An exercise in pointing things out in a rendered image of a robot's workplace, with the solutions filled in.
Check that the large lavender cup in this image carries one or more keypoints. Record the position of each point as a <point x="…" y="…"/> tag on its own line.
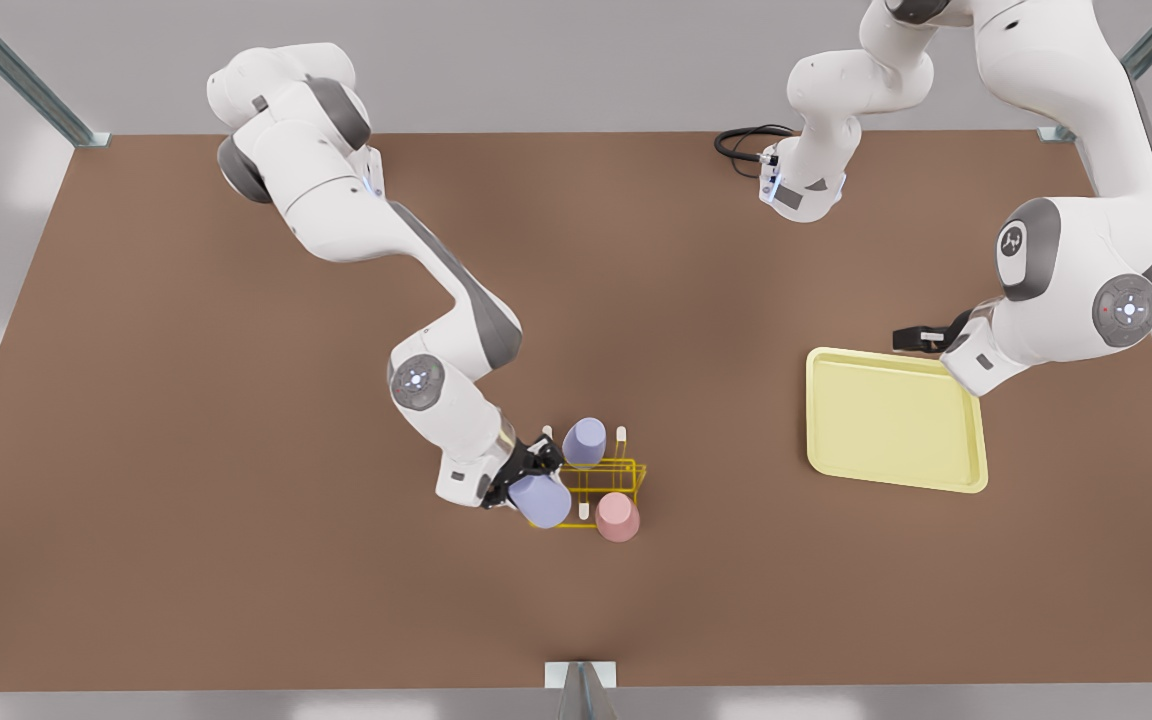
<point x="541" y="500"/>

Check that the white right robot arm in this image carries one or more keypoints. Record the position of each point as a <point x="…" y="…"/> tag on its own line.
<point x="336" y="205"/>

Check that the pink cup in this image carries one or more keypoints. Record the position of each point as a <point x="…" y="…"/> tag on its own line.
<point x="617" y="517"/>

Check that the small lavender cup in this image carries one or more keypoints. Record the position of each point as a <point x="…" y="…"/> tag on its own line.
<point x="584" y="441"/>

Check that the pale yellow tray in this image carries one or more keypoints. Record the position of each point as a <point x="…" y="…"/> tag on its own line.
<point x="894" y="420"/>

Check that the silver frame post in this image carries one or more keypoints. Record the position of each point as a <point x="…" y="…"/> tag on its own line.
<point x="1131" y="55"/>
<point x="581" y="690"/>
<point x="16" y="75"/>

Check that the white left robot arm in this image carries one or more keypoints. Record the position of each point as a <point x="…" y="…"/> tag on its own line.
<point x="1066" y="250"/>

